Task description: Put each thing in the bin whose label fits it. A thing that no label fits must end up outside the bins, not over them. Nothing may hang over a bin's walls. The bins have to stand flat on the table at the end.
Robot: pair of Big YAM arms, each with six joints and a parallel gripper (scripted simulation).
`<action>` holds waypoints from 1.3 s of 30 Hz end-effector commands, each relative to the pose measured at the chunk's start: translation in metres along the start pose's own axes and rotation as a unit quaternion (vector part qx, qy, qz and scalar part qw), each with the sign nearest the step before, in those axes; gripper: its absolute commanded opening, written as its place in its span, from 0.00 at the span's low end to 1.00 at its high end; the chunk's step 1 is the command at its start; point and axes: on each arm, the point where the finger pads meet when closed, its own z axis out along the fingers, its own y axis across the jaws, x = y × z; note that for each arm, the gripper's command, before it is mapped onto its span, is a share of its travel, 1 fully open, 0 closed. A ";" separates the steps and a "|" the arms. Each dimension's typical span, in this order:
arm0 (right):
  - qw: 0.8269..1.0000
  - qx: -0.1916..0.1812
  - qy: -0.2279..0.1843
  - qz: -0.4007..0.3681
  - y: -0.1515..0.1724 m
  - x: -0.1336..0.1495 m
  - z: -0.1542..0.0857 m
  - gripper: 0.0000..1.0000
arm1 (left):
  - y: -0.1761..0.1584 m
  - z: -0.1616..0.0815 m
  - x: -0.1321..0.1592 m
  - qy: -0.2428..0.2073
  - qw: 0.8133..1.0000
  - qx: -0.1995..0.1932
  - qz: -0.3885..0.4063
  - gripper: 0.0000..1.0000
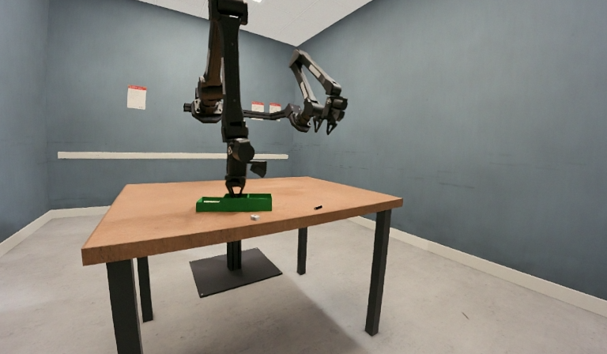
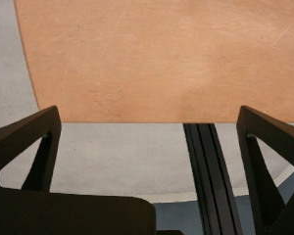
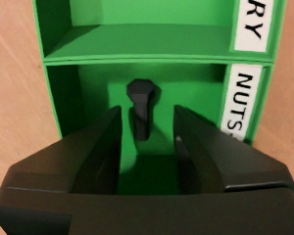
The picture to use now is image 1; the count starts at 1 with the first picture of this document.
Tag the green three-compartment sorting bin rack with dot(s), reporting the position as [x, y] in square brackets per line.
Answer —
[255, 203]

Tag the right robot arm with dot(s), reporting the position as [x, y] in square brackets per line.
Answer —
[223, 56]

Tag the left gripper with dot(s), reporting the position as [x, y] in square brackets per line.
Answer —
[330, 122]

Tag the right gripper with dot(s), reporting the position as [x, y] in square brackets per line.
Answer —
[234, 182]

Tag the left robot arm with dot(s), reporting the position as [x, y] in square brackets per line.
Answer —
[312, 107]

